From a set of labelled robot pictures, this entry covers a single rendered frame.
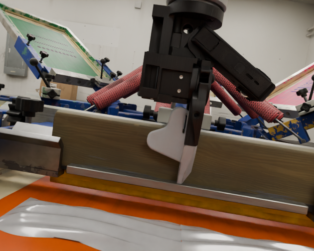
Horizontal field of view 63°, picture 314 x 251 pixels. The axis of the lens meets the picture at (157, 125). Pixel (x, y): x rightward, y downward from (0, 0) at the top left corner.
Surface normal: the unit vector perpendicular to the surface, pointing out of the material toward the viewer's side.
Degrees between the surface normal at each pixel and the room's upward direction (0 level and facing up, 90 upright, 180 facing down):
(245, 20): 90
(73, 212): 31
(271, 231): 0
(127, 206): 0
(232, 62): 91
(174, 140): 83
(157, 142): 83
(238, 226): 0
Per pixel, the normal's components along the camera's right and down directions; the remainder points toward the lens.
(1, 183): 0.15, -0.98
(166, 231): 0.07, -0.83
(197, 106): -0.04, -0.05
